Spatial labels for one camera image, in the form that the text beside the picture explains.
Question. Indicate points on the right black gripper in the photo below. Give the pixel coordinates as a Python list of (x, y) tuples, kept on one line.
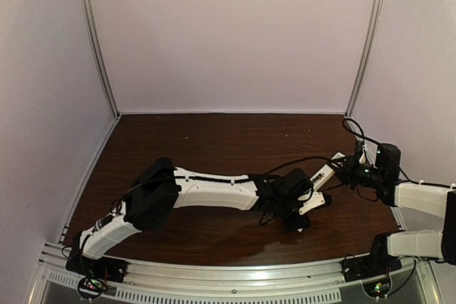
[(346, 169)]

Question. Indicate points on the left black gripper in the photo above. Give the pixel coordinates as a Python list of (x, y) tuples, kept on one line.
[(296, 221)]

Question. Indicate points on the white remote control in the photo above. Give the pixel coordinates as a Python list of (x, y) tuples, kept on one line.
[(324, 174)]

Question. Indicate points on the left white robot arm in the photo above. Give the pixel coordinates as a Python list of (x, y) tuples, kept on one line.
[(164, 187)]

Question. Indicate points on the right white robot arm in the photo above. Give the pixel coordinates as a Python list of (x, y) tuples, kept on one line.
[(435, 200)]

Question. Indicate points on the right circuit board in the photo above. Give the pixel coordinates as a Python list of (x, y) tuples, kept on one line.
[(377, 288)]

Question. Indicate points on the circuit board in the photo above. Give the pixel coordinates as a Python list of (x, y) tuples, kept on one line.
[(90, 288), (377, 288)]

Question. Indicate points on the left circuit board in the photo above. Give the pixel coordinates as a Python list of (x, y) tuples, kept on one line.
[(90, 288)]

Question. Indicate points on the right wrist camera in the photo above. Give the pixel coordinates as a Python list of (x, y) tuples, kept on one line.
[(360, 149)]

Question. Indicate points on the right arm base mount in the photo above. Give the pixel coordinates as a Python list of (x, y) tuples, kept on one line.
[(376, 263)]

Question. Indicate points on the right aluminium frame post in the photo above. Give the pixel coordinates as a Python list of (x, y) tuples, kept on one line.
[(373, 23)]

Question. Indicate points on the aluminium frame post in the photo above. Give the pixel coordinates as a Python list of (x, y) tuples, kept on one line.
[(373, 23), (98, 58)]

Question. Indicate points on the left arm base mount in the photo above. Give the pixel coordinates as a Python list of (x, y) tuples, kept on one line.
[(105, 268)]

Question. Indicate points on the front aluminium rail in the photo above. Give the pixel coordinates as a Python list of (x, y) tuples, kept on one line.
[(316, 282)]

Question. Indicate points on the left aluminium frame post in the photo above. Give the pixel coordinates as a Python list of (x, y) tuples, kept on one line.
[(98, 58)]

